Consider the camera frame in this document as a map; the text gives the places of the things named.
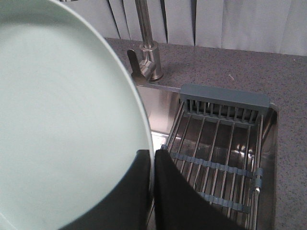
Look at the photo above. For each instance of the white pleated curtain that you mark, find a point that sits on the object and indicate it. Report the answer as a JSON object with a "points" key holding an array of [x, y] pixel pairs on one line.
{"points": [[275, 26]]}

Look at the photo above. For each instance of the stainless steel faucet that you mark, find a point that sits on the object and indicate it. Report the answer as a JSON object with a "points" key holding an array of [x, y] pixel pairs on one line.
{"points": [[149, 69]]}

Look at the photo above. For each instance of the light green round plate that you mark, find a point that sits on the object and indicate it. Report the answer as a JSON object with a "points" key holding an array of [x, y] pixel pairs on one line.
{"points": [[71, 119]]}

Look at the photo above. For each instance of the stainless steel sink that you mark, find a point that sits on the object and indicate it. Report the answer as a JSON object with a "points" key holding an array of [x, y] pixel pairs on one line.
{"points": [[211, 143]]}

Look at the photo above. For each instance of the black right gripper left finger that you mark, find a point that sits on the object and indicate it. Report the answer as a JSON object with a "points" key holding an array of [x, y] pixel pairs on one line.
{"points": [[126, 206]]}

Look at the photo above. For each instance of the grey sink dish rack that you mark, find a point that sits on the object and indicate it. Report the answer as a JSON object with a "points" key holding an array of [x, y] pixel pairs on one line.
{"points": [[220, 148]]}

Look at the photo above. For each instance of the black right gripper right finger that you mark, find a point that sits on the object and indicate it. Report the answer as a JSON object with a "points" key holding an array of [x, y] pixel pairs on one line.
{"points": [[178, 206]]}

